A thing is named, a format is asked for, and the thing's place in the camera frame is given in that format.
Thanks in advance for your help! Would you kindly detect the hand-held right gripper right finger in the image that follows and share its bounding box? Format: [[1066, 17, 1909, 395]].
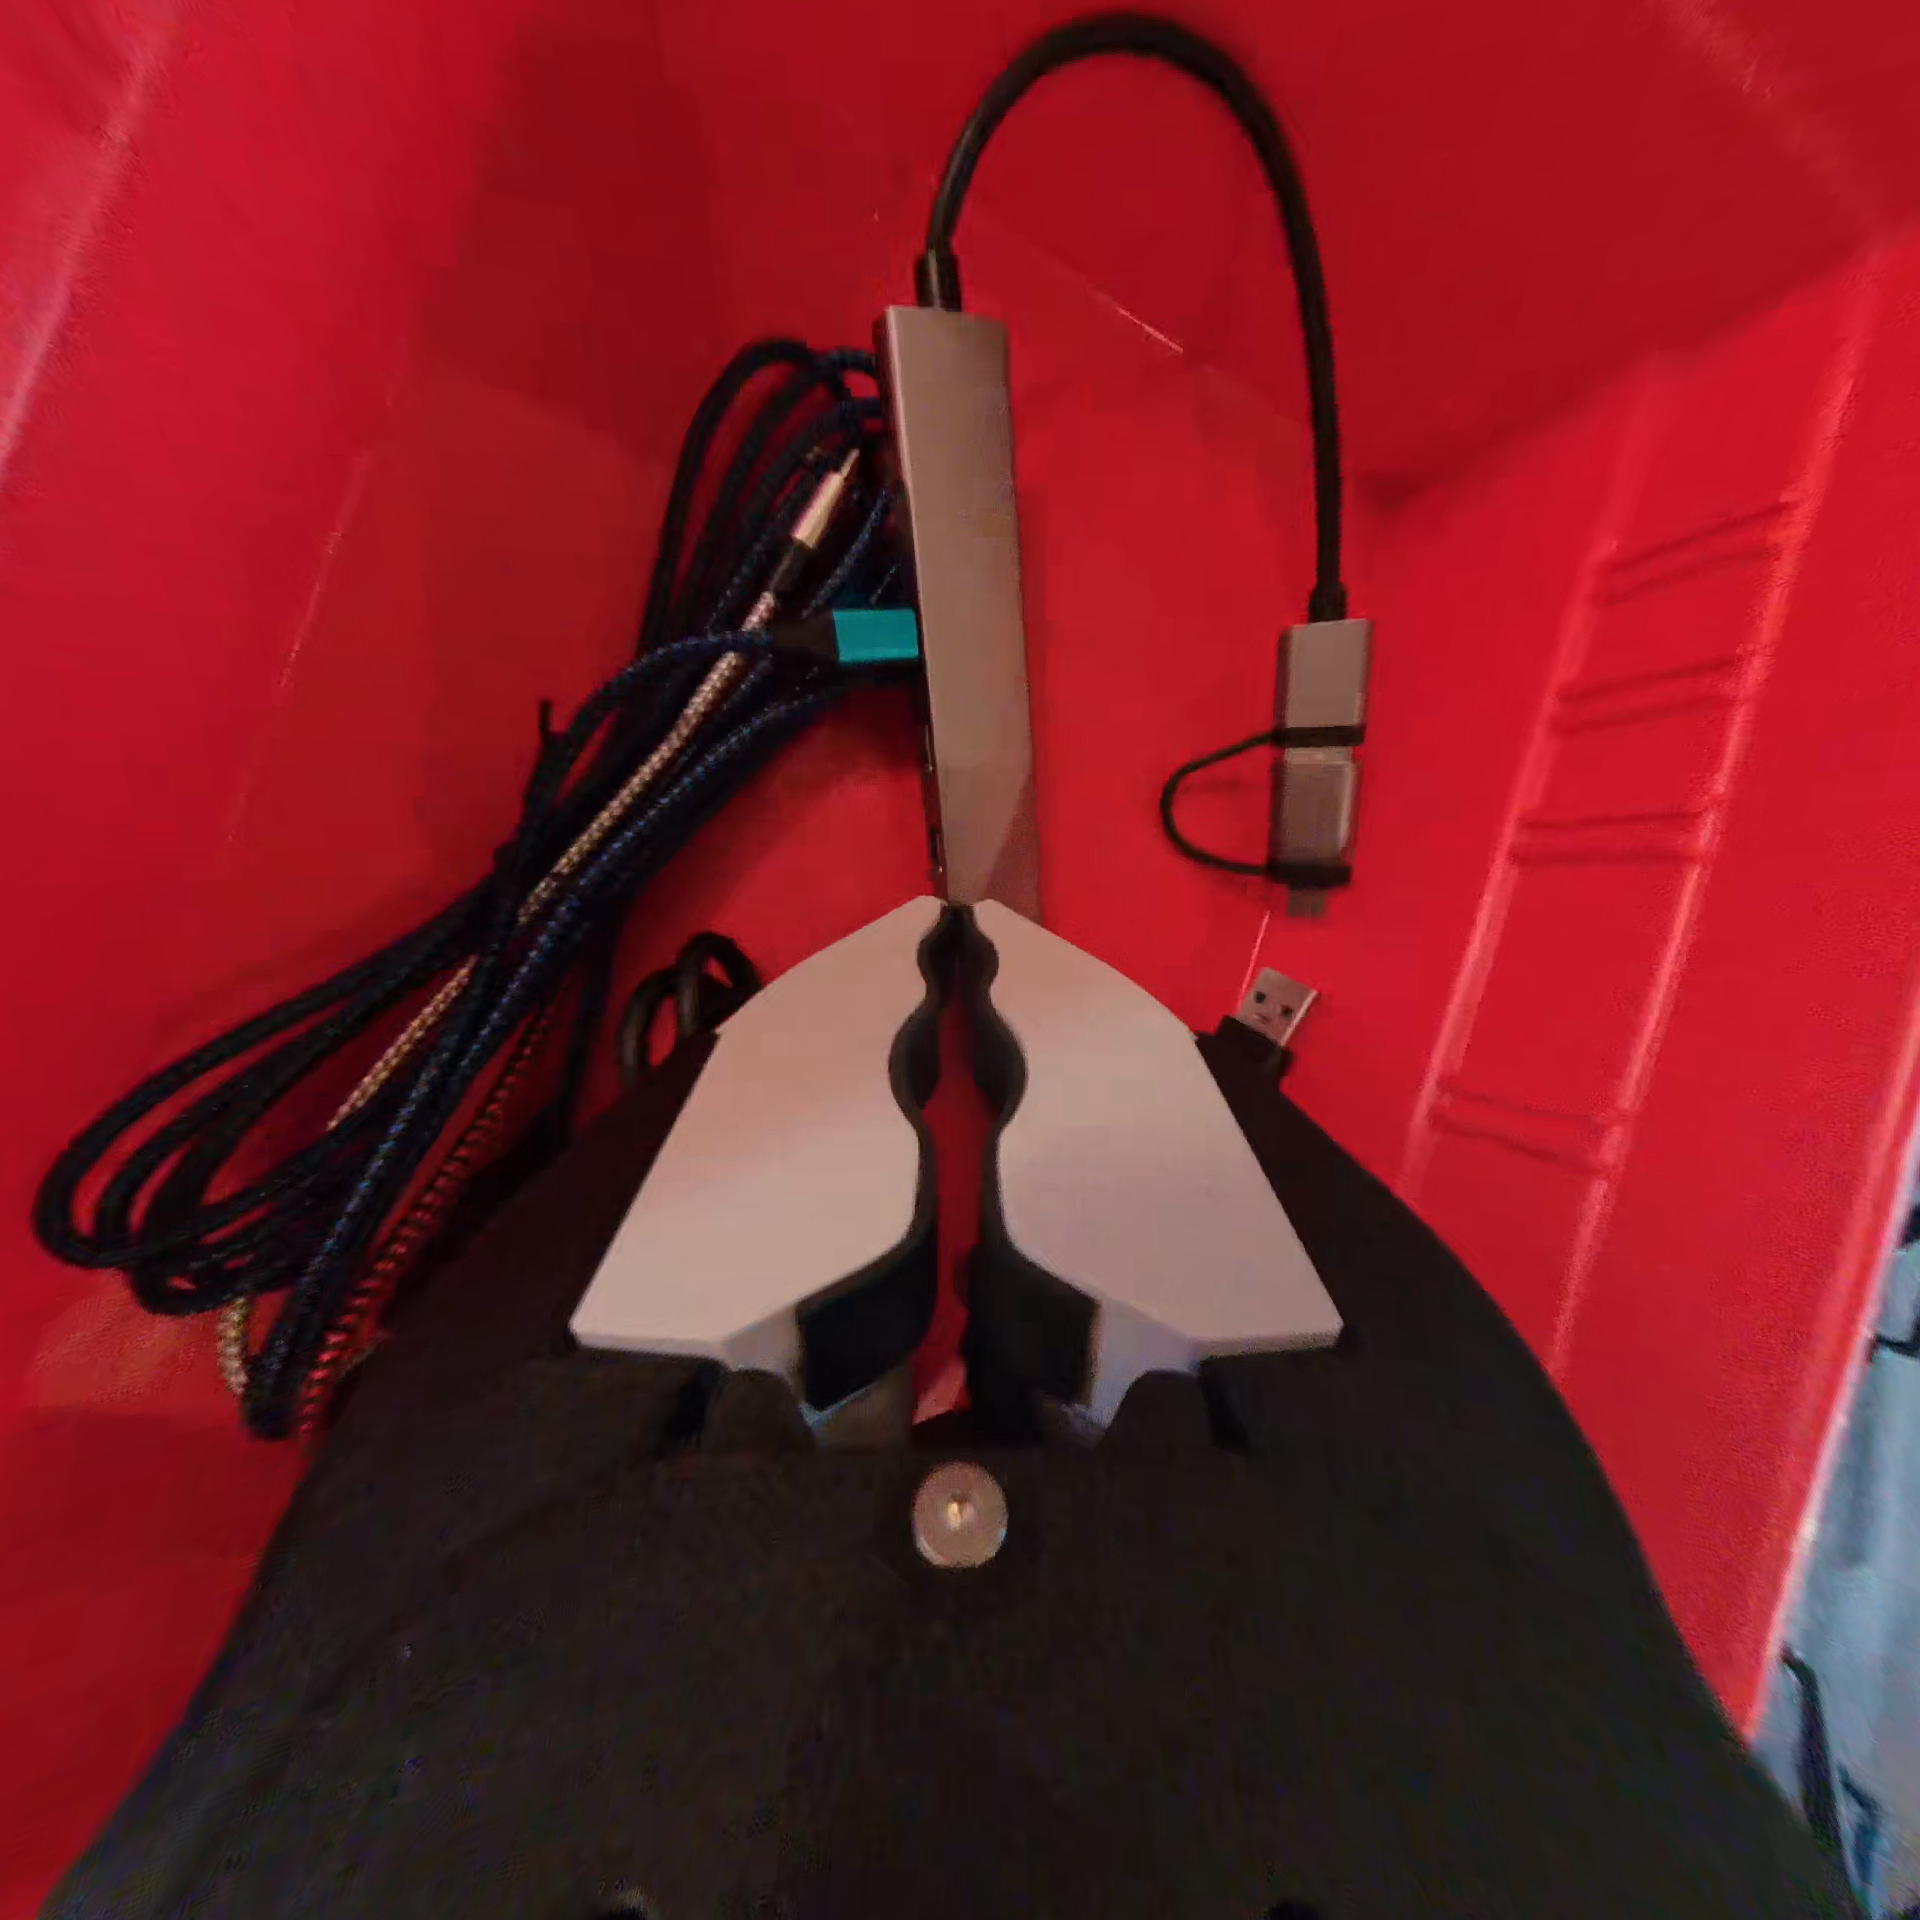
[[970, 903, 1339, 1432]]

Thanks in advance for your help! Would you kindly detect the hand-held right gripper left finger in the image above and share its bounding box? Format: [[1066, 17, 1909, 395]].
[[572, 896, 951, 1432]]

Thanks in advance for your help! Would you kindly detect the grey usb hub with cable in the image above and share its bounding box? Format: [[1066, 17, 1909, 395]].
[[874, 20, 1377, 924]]

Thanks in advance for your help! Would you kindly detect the red plastic bin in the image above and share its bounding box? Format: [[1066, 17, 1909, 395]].
[[0, 0, 1920, 1920]]

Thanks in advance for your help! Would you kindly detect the thin black cable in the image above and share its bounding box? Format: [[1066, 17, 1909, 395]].
[[621, 932, 759, 1084]]

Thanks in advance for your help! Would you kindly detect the black cable with usb-a plug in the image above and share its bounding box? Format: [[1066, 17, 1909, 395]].
[[1216, 968, 1327, 1078]]

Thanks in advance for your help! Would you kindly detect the red-black braided cable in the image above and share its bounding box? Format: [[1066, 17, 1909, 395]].
[[324, 1002, 567, 1391]]

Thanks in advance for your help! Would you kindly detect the blue-black braided cable teal plug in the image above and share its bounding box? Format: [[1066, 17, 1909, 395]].
[[243, 606, 922, 1440]]

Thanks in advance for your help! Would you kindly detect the black braided cable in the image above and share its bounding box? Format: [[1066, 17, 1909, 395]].
[[37, 337, 904, 1320]]

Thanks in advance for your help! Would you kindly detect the silver braided cable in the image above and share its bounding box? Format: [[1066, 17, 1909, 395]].
[[210, 448, 867, 1403]]

